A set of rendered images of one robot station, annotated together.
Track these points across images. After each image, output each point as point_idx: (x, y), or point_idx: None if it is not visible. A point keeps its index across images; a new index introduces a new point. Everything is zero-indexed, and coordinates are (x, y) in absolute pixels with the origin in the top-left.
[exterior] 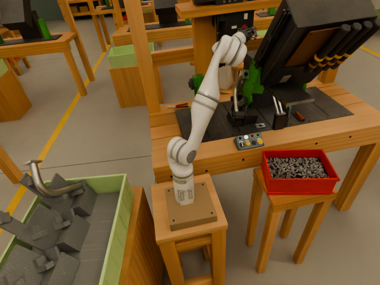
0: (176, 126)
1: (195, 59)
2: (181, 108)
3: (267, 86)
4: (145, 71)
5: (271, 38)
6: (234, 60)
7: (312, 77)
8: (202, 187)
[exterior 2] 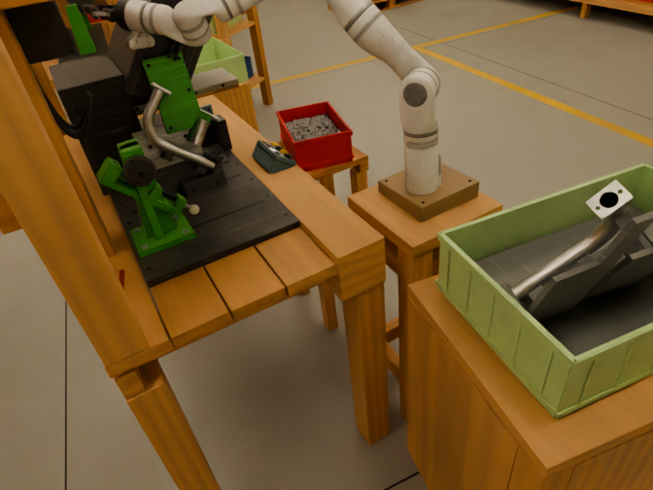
0: (223, 263)
1: (51, 141)
2: (131, 282)
3: None
4: (85, 217)
5: None
6: None
7: None
8: (392, 179)
